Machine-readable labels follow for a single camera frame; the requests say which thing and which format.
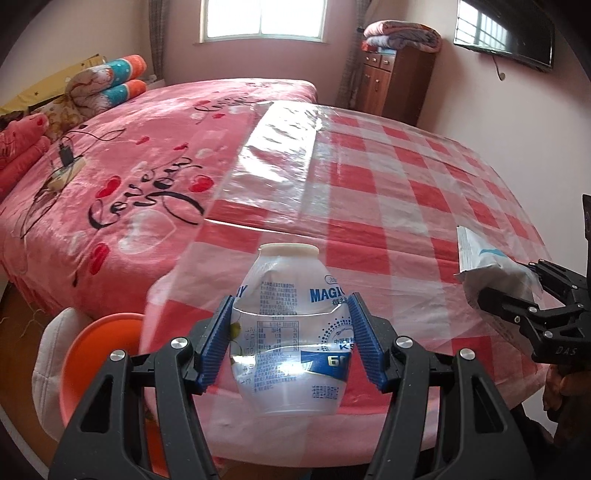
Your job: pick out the white plastic mailer bag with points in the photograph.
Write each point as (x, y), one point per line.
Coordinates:
(494, 277)

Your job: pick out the yellow brown floral pillow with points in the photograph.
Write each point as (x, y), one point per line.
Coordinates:
(60, 113)

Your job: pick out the white red floral quilt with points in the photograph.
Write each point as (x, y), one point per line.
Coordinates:
(87, 83)

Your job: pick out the folded pink grey blankets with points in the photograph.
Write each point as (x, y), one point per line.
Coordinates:
(401, 36)

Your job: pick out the white cushion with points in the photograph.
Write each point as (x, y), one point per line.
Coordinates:
(48, 369)

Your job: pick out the orange plastic basin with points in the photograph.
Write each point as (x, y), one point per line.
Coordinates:
(101, 364)

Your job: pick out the pink heart print blanket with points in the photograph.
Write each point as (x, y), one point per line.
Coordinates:
(138, 138)

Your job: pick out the black charger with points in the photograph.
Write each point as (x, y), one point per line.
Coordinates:
(66, 154)

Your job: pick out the grey plaid curtain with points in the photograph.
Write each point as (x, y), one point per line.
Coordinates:
(159, 41)
(351, 50)

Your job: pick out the teal orange bolster pillow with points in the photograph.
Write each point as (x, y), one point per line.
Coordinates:
(124, 90)
(127, 67)

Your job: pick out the white power strip with charger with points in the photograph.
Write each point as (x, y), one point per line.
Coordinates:
(99, 136)

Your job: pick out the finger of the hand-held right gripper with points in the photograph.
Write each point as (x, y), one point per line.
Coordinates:
(508, 302)
(556, 277)

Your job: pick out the person's right hand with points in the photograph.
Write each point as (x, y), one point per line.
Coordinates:
(565, 397)

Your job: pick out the bright window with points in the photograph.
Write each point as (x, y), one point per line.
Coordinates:
(263, 18)

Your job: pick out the dark brown fuzzy cloth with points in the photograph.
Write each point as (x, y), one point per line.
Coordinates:
(11, 121)

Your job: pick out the red checkered plastic tablecloth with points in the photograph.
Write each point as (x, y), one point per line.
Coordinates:
(415, 194)

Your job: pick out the black wall television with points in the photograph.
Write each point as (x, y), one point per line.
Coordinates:
(508, 32)

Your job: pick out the folded pink fleece blanket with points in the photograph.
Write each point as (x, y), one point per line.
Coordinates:
(18, 161)
(23, 131)

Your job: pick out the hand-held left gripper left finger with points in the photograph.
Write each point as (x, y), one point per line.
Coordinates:
(214, 350)

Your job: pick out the yellow headboard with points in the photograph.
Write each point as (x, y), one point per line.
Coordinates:
(41, 85)

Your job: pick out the crushed white plastic bottle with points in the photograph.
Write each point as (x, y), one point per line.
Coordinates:
(286, 332)

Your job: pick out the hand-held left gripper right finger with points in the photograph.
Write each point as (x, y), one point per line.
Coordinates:
(367, 346)

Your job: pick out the brown wooden cabinet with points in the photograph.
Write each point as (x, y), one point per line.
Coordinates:
(397, 83)

